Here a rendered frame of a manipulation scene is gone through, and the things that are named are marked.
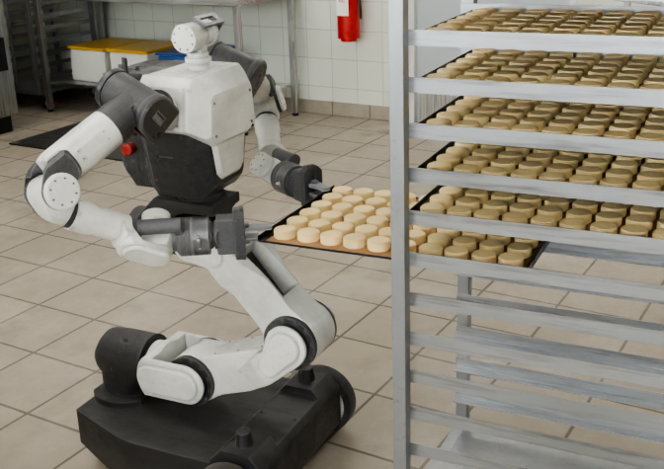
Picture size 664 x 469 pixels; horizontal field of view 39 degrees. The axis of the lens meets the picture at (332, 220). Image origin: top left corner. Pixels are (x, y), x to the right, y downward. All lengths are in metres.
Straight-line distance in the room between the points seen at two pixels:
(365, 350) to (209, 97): 1.36
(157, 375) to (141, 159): 0.60
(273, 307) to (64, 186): 0.63
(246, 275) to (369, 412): 0.78
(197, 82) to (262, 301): 0.56
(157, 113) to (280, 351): 0.65
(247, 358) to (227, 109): 0.64
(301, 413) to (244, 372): 0.21
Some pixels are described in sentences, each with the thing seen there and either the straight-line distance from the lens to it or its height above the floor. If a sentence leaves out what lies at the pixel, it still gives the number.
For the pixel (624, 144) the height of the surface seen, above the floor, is 1.06.
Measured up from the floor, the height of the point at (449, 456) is 0.33.
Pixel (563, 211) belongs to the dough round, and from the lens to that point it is 1.96.
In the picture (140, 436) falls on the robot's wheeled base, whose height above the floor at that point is 0.17.
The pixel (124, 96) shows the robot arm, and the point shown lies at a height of 1.09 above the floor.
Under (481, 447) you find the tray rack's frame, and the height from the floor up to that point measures 0.15.
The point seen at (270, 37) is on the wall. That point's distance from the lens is 6.83.
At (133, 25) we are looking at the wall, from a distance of 7.63.
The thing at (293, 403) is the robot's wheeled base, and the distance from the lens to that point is 2.57.
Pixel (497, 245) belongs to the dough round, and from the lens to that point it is 1.96.
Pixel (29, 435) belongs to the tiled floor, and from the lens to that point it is 2.98.
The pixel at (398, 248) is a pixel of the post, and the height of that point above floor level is 0.81.
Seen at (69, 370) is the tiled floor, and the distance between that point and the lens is 3.30.
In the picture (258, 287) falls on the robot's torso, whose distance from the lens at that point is 2.30.
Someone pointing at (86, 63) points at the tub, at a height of 0.37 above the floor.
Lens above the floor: 1.49
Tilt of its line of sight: 19 degrees down
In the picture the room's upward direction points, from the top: 2 degrees counter-clockwise
